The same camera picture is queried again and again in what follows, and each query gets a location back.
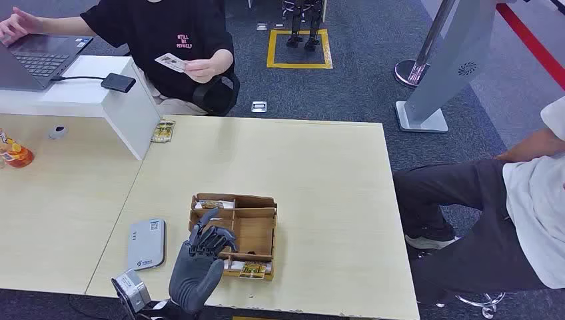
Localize person's left hand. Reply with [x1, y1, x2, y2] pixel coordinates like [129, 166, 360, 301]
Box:
[183, 58, 217, 85]

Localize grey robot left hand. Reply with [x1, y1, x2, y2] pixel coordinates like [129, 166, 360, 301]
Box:
[167, 207, 239, 315]

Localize person's right hand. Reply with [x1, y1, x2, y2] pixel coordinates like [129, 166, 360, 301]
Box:
[0, 6, 45, 47]

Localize white ID card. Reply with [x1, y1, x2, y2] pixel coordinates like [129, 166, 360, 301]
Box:
[154, 53, 189, 74]

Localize wooden compartment box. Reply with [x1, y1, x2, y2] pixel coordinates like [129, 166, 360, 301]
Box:
[189, 193, 278, 282]

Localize white paper card sleeve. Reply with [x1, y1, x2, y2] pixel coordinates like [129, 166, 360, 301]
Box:
[225, 259, 271, 271]
[195, 199, 236, 210]

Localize person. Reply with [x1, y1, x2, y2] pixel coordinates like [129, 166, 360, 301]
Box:
[0, 0, 241, 117]
[392, 96, 565, 305]

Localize grey card reader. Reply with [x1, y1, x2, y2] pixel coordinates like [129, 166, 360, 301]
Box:
[128, 218, 167, 271]

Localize stack of yellow key cards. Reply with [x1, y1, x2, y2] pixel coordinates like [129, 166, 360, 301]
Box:
[151, 119, 177, 143]

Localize black office chair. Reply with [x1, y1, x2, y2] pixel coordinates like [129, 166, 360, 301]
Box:
[192, 71, 241, 117]

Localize grey laptop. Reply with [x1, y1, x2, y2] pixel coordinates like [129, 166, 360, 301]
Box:
[0, 34, 95, 93]

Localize yellow floor tape square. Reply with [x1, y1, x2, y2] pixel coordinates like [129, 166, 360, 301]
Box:
[267, 29, 334, 70]

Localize black adapter box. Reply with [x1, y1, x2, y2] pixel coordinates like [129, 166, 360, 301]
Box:
[100, 73, 137, 93]

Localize white desk riser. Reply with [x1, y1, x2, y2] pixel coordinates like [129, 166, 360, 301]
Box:
[0, 55, 162, 161]

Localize black humanoid robot legs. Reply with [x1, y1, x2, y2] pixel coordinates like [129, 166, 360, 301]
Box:
[286, 0, 323, 51]

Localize orange drink bottle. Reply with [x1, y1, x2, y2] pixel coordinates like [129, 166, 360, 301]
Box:
[0, 128, 35, 169]

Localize white shoe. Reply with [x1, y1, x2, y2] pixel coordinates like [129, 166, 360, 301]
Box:
[404, 234, 460, 251]

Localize grey kiosk stand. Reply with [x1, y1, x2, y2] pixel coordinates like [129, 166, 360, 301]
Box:
[394, 0, 502, 133]

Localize chrome chair base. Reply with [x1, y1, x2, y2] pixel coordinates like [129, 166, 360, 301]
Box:
[434, 291, 506, 320]

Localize black adapter cable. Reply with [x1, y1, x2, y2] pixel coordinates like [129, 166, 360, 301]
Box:
[51, 75, 107, 83]

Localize chrome stanchion post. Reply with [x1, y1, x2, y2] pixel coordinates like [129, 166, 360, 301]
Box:
[393, 0, 458, 89]

